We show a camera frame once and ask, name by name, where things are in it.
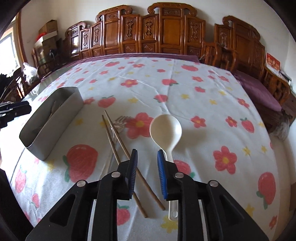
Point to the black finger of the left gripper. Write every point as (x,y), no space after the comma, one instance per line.
(12,110)

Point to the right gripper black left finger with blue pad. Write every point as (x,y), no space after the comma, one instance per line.
(117,185)

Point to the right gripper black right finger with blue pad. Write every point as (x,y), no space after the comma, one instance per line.
(189,219)

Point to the dark brown chopstick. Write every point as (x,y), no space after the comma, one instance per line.
(114,152)
(139,174)

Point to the large cream plastic ladle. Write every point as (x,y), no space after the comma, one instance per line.
(166,131)

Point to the grey metal utensil box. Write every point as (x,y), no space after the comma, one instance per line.
(42,144)

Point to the white plastic bag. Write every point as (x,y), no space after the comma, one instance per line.
(30,72)

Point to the stainless steel spoon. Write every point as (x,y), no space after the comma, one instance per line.
(54,108)

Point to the stainless steel fork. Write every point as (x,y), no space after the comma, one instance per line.
(119,125)

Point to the cardboard boxes stack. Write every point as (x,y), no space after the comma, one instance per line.
(45,49)

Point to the floral strawberry tablecloth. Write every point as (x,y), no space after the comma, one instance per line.
(223,137)

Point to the grey plastic bag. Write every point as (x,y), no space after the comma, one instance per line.
(282,129)

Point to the purple seat cushion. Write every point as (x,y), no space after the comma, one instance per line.
(257,92)

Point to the carved wooden armchair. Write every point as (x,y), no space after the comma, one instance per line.
(237,46)

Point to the red paper box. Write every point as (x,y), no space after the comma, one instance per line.
(272,63)

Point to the carved wooden sofa bench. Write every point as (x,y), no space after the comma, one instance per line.
(169,28)

